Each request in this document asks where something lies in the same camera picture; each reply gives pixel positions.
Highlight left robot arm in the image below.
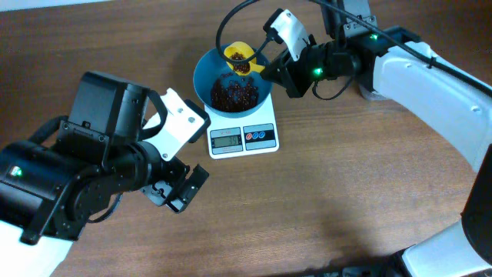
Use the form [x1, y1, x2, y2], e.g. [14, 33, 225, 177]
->
[1, 72, 211, 276]

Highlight red beans in bowl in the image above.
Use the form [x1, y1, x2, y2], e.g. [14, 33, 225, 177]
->
[211, 73, 259, 112]

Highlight clear plastic container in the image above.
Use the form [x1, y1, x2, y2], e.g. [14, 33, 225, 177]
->
[359, 84, 387, 102]

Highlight yellow measuring scoop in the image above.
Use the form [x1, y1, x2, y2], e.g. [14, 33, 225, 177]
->
[224, 42, 265, 76]

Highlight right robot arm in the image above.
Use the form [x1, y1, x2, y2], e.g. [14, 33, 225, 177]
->
[261, 1, 491, 276]

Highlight white digital kitchen scale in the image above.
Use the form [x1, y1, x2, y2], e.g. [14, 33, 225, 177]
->
[205, 95, 280, 159]

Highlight teal blue bowl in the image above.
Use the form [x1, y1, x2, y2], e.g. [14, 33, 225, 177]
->
[193, 48, 273, 118]

